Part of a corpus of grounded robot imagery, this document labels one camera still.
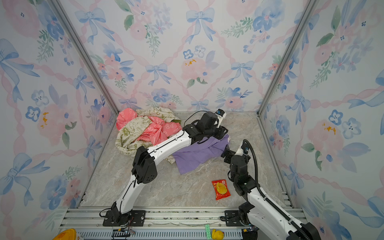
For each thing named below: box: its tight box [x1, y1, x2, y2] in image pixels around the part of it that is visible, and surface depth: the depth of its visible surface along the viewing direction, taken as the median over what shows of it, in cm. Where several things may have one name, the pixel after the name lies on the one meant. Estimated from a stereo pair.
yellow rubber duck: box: [211, 229, 225, 240], surface depth 69 cm
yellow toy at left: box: [52, 228, 77, 240], surface depth 63 cm
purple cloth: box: [172, 134, 231, 175], surface depth 92 cm
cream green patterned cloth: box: [115, 107, 181, 164], surface depth 97 cm
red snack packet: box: [212, 179, 231, 201], surface depth 84 cm
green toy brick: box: [205, 224, 212, 240], surface depth 71 cm
